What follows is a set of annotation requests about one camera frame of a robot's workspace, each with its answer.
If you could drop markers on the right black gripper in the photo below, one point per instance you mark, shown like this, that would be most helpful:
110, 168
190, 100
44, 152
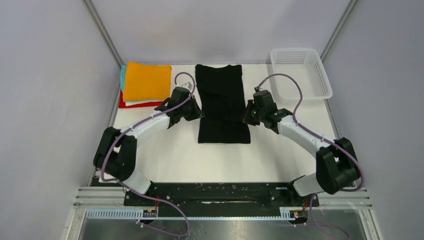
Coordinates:
247, 118

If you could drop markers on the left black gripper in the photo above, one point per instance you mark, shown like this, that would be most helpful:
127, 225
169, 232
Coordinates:
197, 113

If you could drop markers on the black t shirt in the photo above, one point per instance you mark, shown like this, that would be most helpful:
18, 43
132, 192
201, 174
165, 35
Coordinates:
222, 97

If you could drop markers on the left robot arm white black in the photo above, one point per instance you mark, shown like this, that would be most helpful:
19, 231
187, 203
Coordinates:
117, 149

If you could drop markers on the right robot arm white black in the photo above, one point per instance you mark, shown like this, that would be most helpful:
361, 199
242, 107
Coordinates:
334, 169

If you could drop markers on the folded orange t shirt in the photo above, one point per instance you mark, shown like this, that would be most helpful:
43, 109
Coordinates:
146, 82

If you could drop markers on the white plastic basket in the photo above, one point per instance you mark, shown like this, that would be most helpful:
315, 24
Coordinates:
305, 66

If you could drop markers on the folded white t shirt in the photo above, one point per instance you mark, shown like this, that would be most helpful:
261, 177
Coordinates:
143, 100

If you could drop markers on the folded red t shirt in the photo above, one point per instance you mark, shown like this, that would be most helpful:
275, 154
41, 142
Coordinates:
143, 104

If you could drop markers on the folded cyan t shirt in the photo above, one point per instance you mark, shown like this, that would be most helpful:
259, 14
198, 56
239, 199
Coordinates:
122, 77

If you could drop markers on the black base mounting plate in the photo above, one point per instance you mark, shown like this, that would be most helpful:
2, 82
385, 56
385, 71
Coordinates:
208, 200

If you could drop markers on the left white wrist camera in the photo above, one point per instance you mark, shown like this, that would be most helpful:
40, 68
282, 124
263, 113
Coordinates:
190, 86

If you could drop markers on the aluminium frame rail right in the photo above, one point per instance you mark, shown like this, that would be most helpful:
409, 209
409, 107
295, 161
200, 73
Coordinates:
338, 28

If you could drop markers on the aluminium frame rail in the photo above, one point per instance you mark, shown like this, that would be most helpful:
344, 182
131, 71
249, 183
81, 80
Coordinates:
338, 28
95, 16

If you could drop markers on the aluminium frame rail left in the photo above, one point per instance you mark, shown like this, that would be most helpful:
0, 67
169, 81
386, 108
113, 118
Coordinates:
95, 16

